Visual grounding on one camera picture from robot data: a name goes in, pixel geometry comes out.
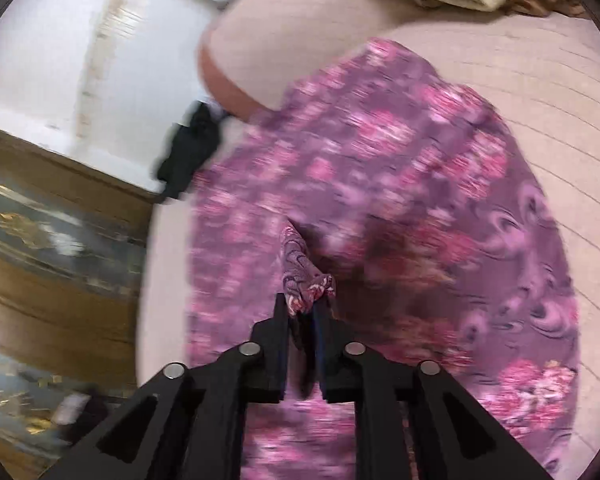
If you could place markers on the purple floral long-sleeve shirt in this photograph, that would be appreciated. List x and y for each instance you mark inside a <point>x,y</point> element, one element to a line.
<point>405,200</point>

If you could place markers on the pink bolster headrest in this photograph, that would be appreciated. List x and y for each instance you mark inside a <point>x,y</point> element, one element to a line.
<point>300,35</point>

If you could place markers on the wooden glass wardrobe door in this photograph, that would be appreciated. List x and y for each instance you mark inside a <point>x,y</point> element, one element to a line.
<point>72,253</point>

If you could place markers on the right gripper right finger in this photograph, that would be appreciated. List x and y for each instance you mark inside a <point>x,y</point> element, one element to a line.
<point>412,422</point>

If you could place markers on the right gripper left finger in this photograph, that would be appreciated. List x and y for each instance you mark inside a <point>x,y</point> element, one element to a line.
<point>187,422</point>

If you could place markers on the black garment on bed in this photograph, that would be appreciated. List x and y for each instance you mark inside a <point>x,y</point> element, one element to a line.
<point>192,145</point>

